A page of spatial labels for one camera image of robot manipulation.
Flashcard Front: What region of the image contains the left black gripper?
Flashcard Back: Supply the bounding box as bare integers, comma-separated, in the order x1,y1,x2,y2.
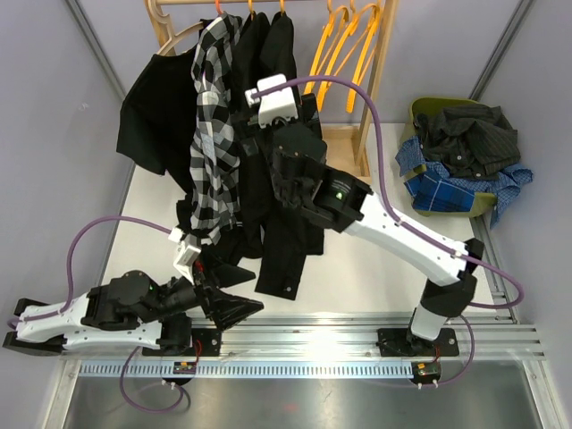
139,245,265,331

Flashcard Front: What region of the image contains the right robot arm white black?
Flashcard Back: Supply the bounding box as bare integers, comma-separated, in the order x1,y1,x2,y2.
240,88,484,354

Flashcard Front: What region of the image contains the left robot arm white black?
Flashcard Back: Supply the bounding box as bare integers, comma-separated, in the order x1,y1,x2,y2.
3,261,265,357

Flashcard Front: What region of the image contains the orange hanger empty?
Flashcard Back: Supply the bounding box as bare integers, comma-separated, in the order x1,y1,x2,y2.
309,0,350,76
337,1,383,86

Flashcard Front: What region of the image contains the black white checkered shirt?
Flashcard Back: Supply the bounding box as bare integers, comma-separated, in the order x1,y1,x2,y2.
189,13,241,244

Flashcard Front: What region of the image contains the blue checked shirt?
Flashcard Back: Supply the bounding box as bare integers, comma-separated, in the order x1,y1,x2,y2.
395,136,534,228

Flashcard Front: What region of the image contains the black t-shirt on rack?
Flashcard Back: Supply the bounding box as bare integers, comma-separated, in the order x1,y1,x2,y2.
116,48,197,194

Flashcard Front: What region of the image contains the red orange hanger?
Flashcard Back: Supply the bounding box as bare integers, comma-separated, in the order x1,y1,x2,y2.
214,0,223,16

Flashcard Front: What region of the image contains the dark striped shirt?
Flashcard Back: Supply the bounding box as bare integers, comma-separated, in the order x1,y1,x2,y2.
414,104,521,181

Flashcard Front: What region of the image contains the wooden clothes rack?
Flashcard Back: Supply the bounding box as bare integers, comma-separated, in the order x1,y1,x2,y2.
143,0,400,178

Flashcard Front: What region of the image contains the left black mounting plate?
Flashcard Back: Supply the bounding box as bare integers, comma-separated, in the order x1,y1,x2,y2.
142,328,222,358

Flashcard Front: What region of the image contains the black mounting plate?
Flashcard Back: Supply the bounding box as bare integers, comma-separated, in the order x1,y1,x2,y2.
142,328,222,358
376,328,459,358

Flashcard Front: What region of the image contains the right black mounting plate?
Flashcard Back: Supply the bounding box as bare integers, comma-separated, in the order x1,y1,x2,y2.
376,328,459,358

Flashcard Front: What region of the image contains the green laundry basket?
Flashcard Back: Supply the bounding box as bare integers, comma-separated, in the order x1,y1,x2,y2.
399,96,496,218

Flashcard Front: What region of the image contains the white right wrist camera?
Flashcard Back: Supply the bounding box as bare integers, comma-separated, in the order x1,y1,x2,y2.
245,73,299,129

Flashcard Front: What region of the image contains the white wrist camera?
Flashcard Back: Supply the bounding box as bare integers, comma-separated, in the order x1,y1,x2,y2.
168,227,201,283
245,73,299,129

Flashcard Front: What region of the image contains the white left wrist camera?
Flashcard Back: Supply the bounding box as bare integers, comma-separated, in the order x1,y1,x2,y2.
168,227,201,283

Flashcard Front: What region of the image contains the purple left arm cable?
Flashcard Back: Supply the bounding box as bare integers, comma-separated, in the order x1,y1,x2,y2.
5,215,175,327

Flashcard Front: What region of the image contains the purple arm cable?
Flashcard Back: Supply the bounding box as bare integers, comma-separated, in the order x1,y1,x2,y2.
5,215,175,327
249,75,525,310

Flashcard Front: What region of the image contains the white slotted cable duct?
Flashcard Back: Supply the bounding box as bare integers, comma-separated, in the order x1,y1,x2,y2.
79,360,413,379

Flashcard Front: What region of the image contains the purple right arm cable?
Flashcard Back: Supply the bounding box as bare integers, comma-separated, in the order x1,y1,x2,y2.
249,75,525,310

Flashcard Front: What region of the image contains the aluminium rail base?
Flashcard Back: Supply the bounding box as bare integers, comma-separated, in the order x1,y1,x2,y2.
215,311,546,361

